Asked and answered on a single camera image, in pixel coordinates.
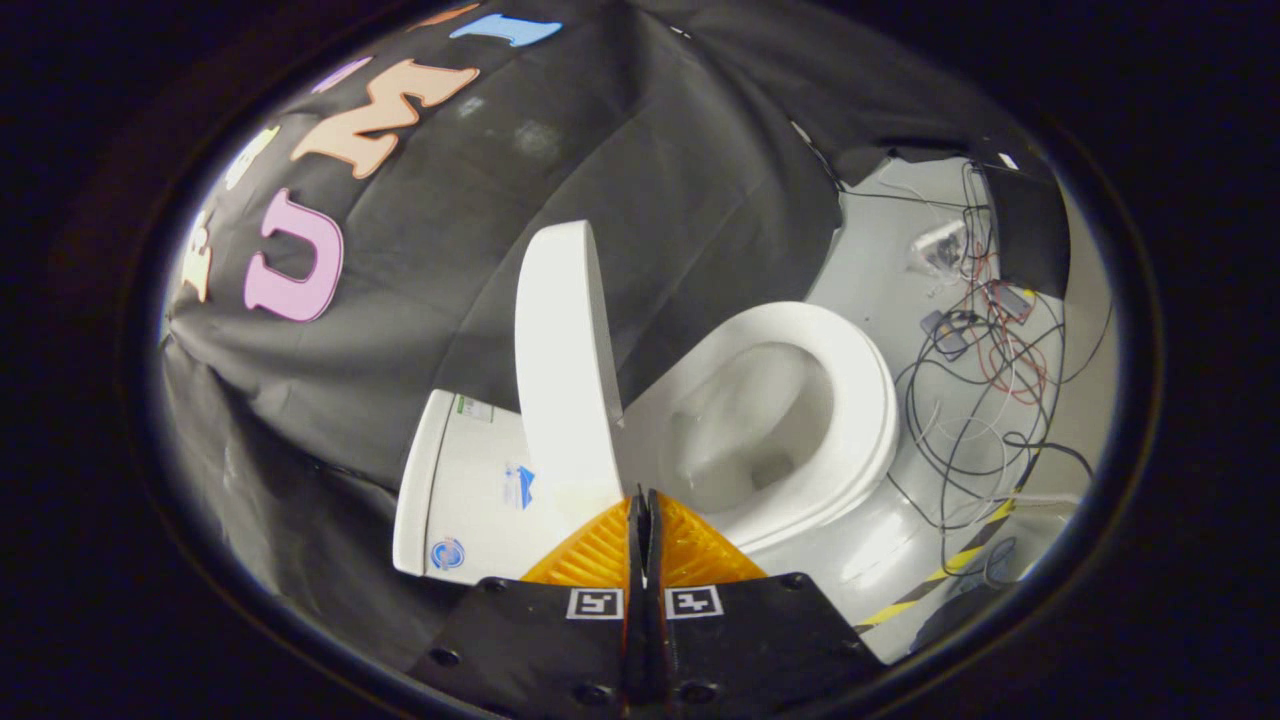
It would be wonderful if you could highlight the black backdrop cloth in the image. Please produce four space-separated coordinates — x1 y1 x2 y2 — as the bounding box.
160 0 1001 671

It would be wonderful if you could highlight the white toilet bowl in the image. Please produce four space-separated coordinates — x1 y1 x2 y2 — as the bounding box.
655 340 966 636

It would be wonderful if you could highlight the tangle of thin cables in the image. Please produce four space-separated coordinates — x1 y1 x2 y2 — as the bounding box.
885 160 1116 581

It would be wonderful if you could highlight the black box with white label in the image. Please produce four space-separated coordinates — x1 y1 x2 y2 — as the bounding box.
975 160 1071 301

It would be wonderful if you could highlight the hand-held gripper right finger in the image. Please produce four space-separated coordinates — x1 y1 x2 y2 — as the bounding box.
645 488 889 716

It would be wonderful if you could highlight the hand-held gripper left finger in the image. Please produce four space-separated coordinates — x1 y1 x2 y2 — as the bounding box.
405 488 646 720

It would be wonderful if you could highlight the white toilet lid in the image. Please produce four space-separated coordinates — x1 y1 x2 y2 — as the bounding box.
514 220 626 531

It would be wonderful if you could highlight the yellow black striped tape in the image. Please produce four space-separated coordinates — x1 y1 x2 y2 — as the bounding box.
855 495 1021 633

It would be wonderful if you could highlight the small grey device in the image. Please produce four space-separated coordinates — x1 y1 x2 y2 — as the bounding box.
920 310 969 359
985 283 1036 321

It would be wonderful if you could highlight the clear plastic bag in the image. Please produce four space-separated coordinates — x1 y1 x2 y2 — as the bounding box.
905 220 971 276

